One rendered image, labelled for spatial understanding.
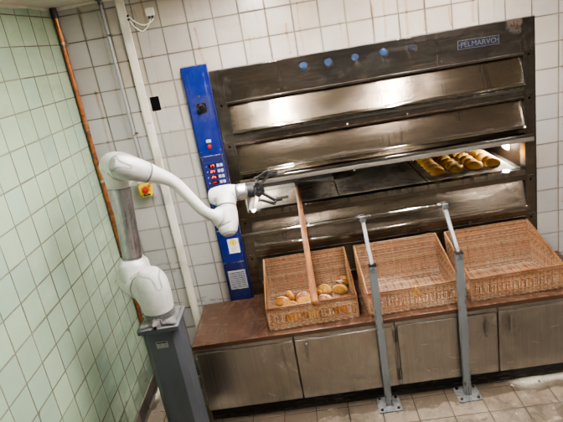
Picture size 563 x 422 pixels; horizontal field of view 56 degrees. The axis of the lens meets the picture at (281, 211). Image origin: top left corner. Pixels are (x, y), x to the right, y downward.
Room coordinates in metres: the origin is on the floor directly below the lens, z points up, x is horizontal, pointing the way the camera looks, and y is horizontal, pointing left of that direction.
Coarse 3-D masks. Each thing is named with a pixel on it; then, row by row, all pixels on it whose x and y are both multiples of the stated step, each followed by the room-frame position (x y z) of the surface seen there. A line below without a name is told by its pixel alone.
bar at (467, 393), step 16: (400, 208) 2.87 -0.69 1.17; (416, 208) 2.85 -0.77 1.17; (432, 208) 2.85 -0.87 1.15; (320, 224) 2.88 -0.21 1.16; (448, 224) 2.76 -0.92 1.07; (368, 240) 2.77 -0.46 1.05; (368, 256) 2.72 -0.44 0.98; (464, 288) 2.62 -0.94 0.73; (464, 304) 2.62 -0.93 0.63; (464, 320) 2.62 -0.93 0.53; (384, 336) 2.64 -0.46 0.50; (464, 336) 2.62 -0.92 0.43; (384, 352) 2.64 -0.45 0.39; (464, 352) 2.62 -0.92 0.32; (384, 368) 2.64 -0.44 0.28; (464, 368) 2.62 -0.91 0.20; (384, 384) 2.64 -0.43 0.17; (464, 384) 2.62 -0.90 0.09; (384, 400) 2.70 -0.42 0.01; (464, 400) 2.58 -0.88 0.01
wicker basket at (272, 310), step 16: (288, 256) 3.23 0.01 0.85; (304, 256) 3.22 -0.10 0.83; (320, 256) 3.22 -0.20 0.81; (336, 256) 3.21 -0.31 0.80; (272, 272) 3.21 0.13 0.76; (288, 272) 3.20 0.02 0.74; (304, 272) 3.20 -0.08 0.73; (320, 272) 3.19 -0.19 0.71; (336, 272) 3.18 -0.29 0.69; (272, 288) 3.19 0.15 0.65; (288, 288) 3.18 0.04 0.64; (304, 288) 3.17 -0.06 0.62; (352, 288) 2.84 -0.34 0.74; (272, 304) 3.09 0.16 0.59; (304, 304) 2.77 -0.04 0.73; (320, 304) 2.77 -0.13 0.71; (336, 304) 2.77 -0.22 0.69; (352, 304) 2.76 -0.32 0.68; (272, 320) 2.78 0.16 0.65; (304, 320) 2.77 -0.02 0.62; (320, 320) 2.77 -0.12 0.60; (336, 320) 2.76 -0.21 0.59
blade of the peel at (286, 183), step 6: (324, 174) 3.88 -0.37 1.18; (330, 174) 3.85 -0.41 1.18; (288, 180) 3.89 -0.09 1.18; (294, 180) 3.87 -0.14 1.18; (300, 180) 3.84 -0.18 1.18; (306, 180) 3.81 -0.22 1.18; (312, 180) 3.71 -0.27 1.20; (318, 180) 3.71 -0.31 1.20; (324, 180) 3.71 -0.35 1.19; (330, 180) 3.70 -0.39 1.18; (264, 186) 3.85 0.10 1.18; (270, 186) 3.82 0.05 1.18; (276, 186) 3.72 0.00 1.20; (282, 186) 3.72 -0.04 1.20; (288, 186) 3.72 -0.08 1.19
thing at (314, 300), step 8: (296, 192) 3.48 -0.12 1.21; (304, 224) 2.81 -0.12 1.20; (304, 232) 2.69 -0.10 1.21; (304, 240) 2.57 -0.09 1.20; (304, 248) 2.48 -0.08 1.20; (312, 272) 2.19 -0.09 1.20; (312, 280) 2.09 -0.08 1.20; (312, 288) 2.02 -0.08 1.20; (312, 296) 1.95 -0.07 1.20; (312, 304) 1.92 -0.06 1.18
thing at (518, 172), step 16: (464, 176) 3.26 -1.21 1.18; (480, 176) 3.20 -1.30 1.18; (496, 176) 3.19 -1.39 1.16; (512, 176) 3.18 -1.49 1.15; (368, 192) 3.28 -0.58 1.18; (384, 192) 3.23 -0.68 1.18; (400, 192) 3.23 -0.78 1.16; (416, 192) 3.22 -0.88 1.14; (256, 208) 3.34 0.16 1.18; (272, 208) 3.28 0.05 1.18; (288, 208) 3.27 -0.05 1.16; (304, 208) 3.26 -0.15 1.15
